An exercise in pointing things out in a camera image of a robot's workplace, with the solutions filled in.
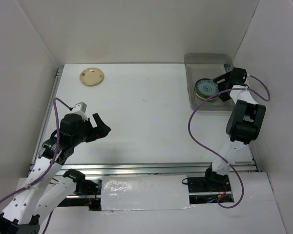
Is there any cream plate with flowers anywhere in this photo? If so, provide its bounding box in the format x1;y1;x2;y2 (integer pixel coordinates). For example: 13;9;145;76
80;68;104;86

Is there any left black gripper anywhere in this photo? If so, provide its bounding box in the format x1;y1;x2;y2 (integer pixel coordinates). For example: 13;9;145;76
72;113;111;146

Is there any lime green plate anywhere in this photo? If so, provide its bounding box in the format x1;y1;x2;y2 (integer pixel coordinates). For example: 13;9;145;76
195;92;219;100

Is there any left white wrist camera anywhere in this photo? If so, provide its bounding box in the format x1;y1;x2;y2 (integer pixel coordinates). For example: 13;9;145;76
71;102;87;118

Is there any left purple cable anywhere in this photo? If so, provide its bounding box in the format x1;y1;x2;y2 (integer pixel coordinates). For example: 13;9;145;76
0;97;74;234

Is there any aluminium table frame rail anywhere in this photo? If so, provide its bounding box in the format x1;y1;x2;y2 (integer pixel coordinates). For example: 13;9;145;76
28;63;262;176

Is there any clear plastic bin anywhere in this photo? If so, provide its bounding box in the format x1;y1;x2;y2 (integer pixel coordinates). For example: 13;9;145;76
184;53;234;114

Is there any blue patterned plate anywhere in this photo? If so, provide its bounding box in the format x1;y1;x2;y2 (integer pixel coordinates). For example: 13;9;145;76
194;78;219;98

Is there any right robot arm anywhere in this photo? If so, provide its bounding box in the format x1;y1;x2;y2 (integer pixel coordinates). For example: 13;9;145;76
203;68;266;191

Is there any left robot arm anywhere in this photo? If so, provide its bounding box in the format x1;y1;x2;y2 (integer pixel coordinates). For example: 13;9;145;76
0;113;111;234

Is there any white foil covered panel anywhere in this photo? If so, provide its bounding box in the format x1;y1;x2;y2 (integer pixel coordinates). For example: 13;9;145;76
101;175;190;211

